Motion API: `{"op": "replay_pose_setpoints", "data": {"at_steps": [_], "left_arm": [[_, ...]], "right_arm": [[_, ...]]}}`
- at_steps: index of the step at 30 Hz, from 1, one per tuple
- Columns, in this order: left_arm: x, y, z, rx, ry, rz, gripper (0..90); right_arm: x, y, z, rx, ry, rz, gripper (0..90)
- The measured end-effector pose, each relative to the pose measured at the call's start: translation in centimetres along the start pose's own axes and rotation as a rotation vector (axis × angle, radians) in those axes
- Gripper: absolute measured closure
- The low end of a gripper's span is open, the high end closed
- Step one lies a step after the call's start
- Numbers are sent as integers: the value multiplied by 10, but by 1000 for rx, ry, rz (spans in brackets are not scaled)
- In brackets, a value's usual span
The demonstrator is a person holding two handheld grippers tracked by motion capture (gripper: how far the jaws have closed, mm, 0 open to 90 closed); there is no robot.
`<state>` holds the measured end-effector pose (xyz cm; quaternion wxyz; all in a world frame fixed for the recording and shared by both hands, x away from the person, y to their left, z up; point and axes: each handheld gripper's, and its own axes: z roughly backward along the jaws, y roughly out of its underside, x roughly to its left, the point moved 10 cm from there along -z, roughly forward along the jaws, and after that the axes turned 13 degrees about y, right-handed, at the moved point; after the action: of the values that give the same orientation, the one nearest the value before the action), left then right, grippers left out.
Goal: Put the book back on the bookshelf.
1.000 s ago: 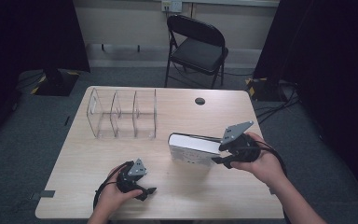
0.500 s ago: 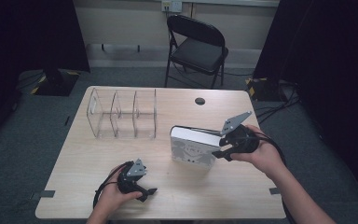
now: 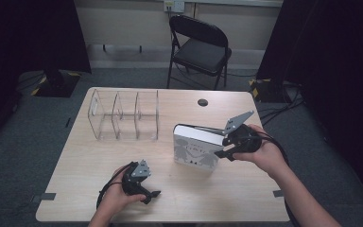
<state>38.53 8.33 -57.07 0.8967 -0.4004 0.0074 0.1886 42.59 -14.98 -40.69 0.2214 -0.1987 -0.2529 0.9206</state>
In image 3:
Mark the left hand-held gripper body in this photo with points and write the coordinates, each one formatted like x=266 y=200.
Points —
x=132 y=183

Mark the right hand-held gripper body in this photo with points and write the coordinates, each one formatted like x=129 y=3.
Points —
x=245 y=140

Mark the white book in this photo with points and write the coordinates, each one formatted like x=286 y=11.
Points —
x=195 y=151

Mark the clear acrylic file rack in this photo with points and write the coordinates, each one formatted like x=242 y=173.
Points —
x=124 y=126

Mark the person's left hand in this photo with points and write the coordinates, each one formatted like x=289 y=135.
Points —
x=113 y=198

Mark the person's right hand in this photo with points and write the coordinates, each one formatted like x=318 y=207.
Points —
x=269 y=156

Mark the black round table grommet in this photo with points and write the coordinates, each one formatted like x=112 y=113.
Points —
x=203 y=102

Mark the yellow-black striped stand base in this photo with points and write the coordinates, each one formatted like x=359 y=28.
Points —
x=264 y=90

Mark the grey tape strip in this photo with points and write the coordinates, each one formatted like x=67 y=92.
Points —
x=44 y=197
x=278 y=193

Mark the black folding chair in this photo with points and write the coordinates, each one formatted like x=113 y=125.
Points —
x=201 y=53

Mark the small black floor object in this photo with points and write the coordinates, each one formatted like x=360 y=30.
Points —
x=67 y=122

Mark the dark curtain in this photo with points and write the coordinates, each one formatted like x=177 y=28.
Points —
x=337 y=78
x=28 y=38

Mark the black stand base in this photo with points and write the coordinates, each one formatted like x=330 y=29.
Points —
x=56 y=85

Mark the white wall socket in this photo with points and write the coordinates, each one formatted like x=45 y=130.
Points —
x=174 y=5

